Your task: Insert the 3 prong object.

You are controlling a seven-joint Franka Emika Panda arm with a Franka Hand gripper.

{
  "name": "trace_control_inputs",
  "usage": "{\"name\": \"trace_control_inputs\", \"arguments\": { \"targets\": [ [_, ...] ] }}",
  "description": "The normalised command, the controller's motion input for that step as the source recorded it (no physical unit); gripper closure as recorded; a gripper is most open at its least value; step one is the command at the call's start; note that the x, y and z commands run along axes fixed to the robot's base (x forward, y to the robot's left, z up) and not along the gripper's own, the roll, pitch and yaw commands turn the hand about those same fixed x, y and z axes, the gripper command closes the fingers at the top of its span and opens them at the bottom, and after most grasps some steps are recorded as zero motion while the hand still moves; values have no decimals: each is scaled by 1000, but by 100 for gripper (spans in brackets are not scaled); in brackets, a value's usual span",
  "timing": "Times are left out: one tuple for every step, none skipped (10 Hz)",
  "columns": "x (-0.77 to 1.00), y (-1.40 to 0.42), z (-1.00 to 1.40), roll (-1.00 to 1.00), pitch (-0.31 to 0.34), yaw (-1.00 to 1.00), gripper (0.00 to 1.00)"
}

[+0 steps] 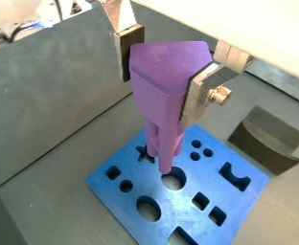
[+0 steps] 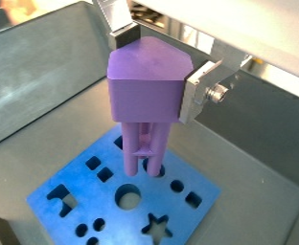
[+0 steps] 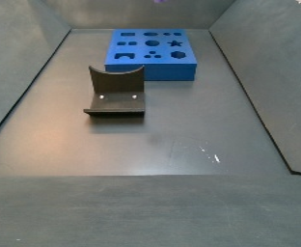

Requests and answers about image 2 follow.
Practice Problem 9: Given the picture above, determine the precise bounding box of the blue shape sorting board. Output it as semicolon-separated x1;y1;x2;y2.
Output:
27;127;221;245

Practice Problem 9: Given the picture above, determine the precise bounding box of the grey metal tray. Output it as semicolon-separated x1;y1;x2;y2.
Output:
0;2;299;245

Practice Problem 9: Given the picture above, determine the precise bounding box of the purple three prong peg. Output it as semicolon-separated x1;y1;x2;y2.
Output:
107;36;194;176

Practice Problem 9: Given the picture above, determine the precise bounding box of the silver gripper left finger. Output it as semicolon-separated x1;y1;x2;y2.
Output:
92;0;140;50

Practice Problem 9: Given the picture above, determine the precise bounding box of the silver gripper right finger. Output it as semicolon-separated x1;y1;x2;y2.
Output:
179;40;247;123

